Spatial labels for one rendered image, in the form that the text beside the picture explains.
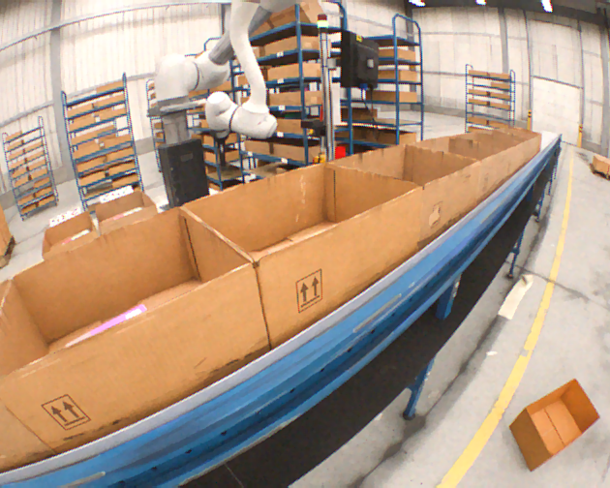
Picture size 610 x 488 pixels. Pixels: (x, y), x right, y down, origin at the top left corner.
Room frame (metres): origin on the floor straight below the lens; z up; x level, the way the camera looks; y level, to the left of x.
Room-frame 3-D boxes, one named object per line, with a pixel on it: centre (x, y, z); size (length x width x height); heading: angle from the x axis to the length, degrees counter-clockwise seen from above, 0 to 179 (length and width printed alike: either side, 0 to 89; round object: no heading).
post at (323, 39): (1.60, -0.16, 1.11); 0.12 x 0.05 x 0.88; 128
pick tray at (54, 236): (1.00, 1.08, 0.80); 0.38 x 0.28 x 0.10; 43
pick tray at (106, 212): (1.22, 0.86, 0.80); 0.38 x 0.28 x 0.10; 39
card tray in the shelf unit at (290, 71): (2.34, -0.05, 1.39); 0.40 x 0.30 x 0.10; 37
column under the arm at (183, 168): (1.38, 0.56, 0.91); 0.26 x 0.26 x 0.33; 41
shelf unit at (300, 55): (2.56, 0.07, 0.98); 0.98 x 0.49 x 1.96; 38
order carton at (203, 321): (0.30, 0.30, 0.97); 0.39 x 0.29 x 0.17; 128
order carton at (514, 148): (1.28, -0.92, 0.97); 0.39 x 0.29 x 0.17; 128
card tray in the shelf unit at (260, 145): (2.71, 0.25, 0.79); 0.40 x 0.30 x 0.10; 40
